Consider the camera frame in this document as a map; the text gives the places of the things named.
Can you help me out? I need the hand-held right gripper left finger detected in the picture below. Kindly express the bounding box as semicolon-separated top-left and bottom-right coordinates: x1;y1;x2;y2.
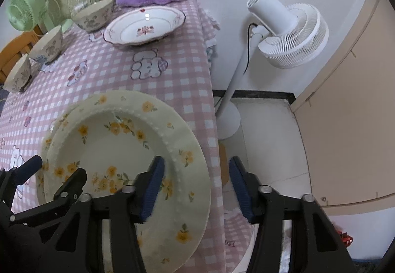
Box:
40;156;165;273

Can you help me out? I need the black standing fan cable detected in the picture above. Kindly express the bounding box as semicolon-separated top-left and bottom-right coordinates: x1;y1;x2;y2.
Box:
242;23;258;75

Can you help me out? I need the yellow floral plate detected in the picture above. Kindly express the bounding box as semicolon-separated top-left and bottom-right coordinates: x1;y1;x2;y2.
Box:
36;90;211;273

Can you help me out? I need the small red object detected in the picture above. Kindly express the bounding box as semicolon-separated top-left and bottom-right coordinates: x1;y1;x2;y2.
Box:
337;231;353;246

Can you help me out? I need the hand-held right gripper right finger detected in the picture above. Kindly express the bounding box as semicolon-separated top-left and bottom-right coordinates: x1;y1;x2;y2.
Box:
229;156;355;273

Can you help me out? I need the green desk fan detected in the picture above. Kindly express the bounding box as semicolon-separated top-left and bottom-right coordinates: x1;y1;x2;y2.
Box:
7;0;75;36

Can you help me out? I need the white standing fan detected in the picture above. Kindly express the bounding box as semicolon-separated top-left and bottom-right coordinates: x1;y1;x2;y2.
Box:
216;0;329;140

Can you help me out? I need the glass mug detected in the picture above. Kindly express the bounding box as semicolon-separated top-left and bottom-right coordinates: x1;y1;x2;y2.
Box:
73;1;89;15

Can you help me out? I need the pink checked tablecloth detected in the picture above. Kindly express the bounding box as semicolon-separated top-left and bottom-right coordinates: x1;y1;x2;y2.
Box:
0;0;257;273

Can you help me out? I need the pink rimmed white plate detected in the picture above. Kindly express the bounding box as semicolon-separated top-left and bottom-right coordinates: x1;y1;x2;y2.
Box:
103;5;186;47

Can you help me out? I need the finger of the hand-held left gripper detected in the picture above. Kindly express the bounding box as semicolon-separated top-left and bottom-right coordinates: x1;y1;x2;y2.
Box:
11;168;88;224
0;155;43;215

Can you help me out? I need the beige door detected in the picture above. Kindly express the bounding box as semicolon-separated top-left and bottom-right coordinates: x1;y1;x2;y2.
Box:
292;0;395;217

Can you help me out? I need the wooden chair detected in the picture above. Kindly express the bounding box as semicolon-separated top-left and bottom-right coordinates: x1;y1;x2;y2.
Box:
0;29;43;83

